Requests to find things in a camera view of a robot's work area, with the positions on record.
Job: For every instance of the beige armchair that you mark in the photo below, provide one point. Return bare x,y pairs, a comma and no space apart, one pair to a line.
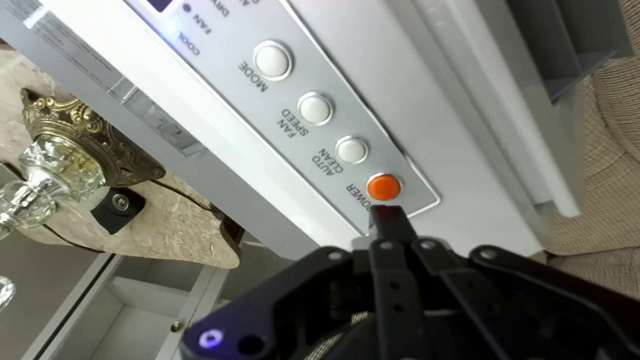
606,167

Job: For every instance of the white low shelf unit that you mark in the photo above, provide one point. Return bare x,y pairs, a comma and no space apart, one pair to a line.
126,313

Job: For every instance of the crystal brass lamp white shade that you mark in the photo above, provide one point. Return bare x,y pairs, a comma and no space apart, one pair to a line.
72,161

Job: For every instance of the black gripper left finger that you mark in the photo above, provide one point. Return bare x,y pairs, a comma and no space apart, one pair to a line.
346,293

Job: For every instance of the marble top lamp table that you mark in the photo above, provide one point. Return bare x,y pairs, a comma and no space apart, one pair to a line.
166,227

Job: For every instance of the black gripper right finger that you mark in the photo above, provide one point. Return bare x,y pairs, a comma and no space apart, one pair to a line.
466,301

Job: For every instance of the white portable air conditioner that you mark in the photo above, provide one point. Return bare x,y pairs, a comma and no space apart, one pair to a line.
413,86

